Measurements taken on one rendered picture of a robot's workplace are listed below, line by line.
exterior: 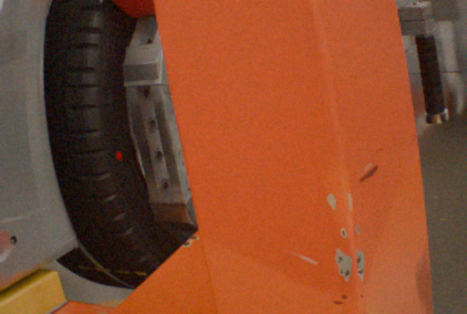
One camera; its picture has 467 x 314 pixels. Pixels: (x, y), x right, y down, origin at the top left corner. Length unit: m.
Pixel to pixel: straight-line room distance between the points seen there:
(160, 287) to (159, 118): 0.37
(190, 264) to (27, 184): 0.35
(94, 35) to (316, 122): 0.58
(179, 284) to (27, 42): 0.42
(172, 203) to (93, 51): 0.23
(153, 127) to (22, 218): 0.25
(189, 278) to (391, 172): 0.23
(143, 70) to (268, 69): 0.51
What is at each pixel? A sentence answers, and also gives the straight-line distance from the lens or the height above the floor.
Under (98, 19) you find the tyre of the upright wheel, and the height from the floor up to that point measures 1.03.
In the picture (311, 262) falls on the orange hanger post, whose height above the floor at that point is 0.84.
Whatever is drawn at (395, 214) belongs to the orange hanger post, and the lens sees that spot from 0.83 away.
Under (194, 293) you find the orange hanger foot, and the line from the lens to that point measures 0.90.
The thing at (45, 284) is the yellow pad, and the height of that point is 0.72.
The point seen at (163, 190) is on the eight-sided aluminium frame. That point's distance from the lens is 1.30.
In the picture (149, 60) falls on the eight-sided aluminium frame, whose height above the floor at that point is 0.96.
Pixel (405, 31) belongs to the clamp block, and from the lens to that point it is 1.49.
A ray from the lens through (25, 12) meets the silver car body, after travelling 1.18.
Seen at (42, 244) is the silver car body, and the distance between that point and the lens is 1.19.
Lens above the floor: 1.14
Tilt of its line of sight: 14 degrees down
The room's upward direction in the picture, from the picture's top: 11 degrees counter-clockwise
